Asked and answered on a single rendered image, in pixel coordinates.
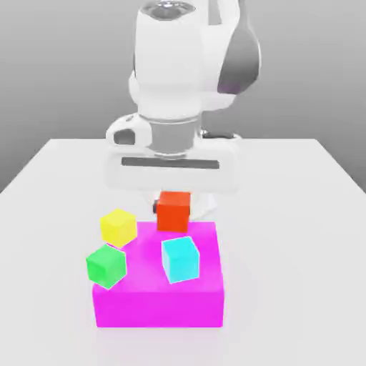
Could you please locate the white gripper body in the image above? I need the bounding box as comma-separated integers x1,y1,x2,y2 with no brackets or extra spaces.
104,151,240,194

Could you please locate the large magenta box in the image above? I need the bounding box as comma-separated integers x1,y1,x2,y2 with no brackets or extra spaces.
91,220,224,329

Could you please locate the small green cube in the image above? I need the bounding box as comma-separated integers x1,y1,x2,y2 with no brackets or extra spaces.
85,243,127,290

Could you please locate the small red cube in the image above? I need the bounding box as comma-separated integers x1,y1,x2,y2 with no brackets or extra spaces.
156,190,192,234

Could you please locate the small cyan cube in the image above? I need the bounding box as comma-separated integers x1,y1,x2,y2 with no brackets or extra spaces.
160,235,201,285

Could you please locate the small yellow cube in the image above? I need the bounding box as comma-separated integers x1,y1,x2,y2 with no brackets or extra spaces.
99,207,138,249

